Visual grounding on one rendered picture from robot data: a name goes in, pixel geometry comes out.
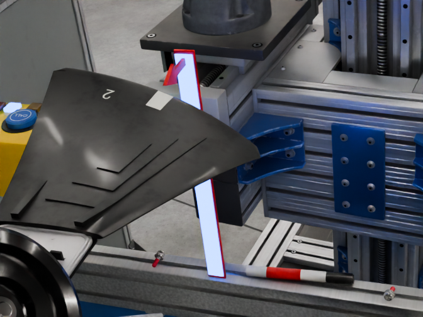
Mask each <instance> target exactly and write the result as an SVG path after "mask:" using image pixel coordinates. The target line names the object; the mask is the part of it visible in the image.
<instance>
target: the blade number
mask: <svg viewBox="0 0 423 317"><path fill-rule="evenodd" d="M121 91H122V90H121V89H117V88H114V87H109V86H104V85H103V86H102V87H101V89H100V90H99V92H98V94H97V96H96V97H95V99H94V100H96V101H101V102H104V103H110V104H113V103H114V101H115V99H116V98H117V97H118V95H119V94H120V93H121Z"/></svg>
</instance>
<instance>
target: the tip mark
mask: <svg viewBox="0 0 423 317"><path fill-rule="evenodd" d="M172 98H173V96H170V95H168V94H166V93H163V92H160V91H157V92H156V93H155V94H154V96H153V97H152V98H151V99H150V101H149V102H148V103H147V104H146V105H147V106H150V107H153V108H155V109H158V110H161V109H162V108H163V107H164V106H165V105H166V104H167V103H168V102H169V101H170V100H171V99H172Z"/></svg>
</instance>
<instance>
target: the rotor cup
mask: <svg viewBox="0 0 423 317"><path fill-rule="evenodd" d="M0 296H6V297H7V298H9V299H10V300H12V302H14V304H15V306H16V309H17V317H82V310H81V305H80V302H79V298H78V295H77V292H76V289H75V287H74V285H73V283H72V281H71V279H70V277H69V276H68V274H67V272H66V271H65V269H64V268H63V267H62V266H61V264H60V263H59V261H58V260H57V259H56V258H55V257H54V256H53V255H52V254H51V253H50V252H49V251H48V250H47V249H46V248H44V247H43V246H42V245H40V244H39V243H38V242H36V241H34V240H33V239H31V238H30V237H28V236H26V235H24V234H22V233H19V232H17V231H14V230H10V229H8V228H3V227H0Z"/></svg>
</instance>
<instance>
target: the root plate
mask: <svg viewBox="0 0 423 317"><path fill-rule="evenodd" d="M0 227H3V228H8V229H10V230H14V231H17V232H19V233H22V234H24V235H26V236H28V237H30V238H31V239H33V240H34V241H36V242H38V243H39V244H40V245H42V246H43V247H44V248H46V249H47V250H48V251H49V252H50V251H51V250H56V251H61V252H62V253H63V256H64V261H63V260H58V261H59V263H60V264H61V266H62V267H63V268H64V269H65V271H66V272H67V274H68V276H70V275H71V274H72V272H73V271H74V269H75V268H76V267H77V265H78V263H79V262H80V261H81V259H82V258H83V256H84V255H85V254H86V252H87V251H88V250H89V248H90V246H91V245H92V243H93V240H92V238H91V236H86V235H85V234H82V233H74V232H68V231H59V230H49V229H44V228H34V227H29V226H19V225H9V224H7V225H0Z"/></svg>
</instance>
